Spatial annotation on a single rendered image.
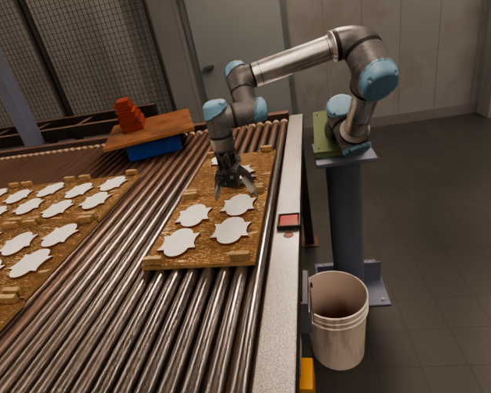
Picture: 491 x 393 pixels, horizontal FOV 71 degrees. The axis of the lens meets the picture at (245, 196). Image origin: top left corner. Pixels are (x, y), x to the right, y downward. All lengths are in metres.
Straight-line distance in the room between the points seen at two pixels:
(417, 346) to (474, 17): 3.60
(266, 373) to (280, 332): 0.10
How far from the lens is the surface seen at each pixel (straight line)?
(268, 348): 0.81
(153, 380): 0.84
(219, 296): 0.94
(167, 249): 1.11
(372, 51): 1.13
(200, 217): 1.22
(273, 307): 0.88
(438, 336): 2.04
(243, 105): 1.08
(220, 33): 4.27
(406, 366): 1.91
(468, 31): 4.72
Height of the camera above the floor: 1.55
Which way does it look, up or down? 28 degrees down
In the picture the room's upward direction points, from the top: 12 degrees counter-clockwise
